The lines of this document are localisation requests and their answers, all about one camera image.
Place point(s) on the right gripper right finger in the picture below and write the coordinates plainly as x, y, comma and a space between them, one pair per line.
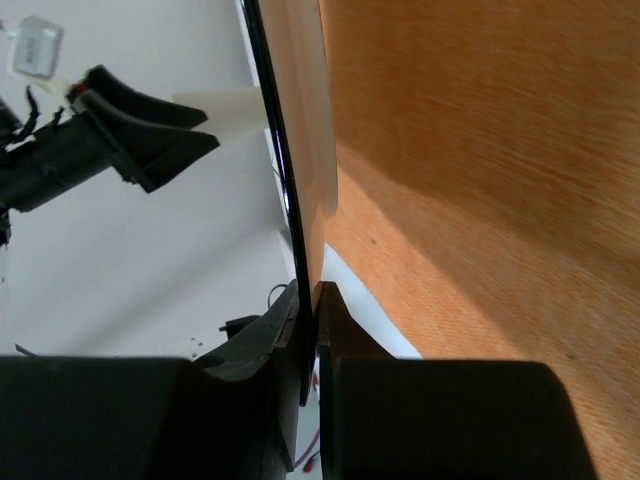
387, 418

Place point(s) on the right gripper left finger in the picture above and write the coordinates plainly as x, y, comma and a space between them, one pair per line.
230, 414

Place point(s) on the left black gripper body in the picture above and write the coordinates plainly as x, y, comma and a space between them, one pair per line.
39, 164

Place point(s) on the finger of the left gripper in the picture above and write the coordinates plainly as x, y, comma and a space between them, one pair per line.
147, 154
140, 106

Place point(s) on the orange cloth napkin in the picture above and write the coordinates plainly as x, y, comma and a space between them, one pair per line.
488, 156

